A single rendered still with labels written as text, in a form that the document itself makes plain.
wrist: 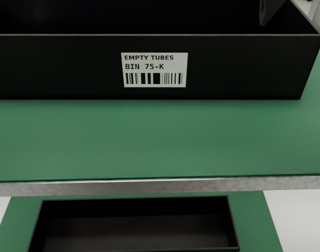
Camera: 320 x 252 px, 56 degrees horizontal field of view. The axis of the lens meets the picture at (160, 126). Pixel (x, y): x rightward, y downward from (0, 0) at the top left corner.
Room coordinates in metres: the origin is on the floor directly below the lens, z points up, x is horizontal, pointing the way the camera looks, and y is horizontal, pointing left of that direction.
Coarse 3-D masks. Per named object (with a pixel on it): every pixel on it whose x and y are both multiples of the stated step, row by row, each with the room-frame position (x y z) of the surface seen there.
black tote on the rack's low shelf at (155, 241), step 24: (48, 216) 0.52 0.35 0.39; (72, 216) 0.53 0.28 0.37; (96, 216) 0.53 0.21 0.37; (120, 216) 0.53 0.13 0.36; (144, 216) 0.53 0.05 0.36; (168, 216) 0.53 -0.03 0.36; (192, 216) 0.53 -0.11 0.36; (216, 216) 0.53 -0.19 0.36; (48, 240) 0.45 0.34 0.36; (72, 240) 0.45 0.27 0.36; (96, 240) 0.45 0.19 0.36; (120, 240) 0.45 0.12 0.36; (144, 240) 0.45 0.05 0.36; (168, 240) 0.45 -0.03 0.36; (192, 240) 0.45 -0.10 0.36; (216, 240) 0.45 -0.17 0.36
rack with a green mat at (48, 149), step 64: (0, 128) 0.32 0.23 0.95; (64, 128) 0.32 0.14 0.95; (128, 128) 0.32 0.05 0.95; (192, 128) 0.32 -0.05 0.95; (256, 128) 0.32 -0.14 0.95; (0, 192) 0.23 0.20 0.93; (64, 192) 0.23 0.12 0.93; (128, 192) 0.23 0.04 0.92; (192, 192) 0.64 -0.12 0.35; (256, 192) 0.64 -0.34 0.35
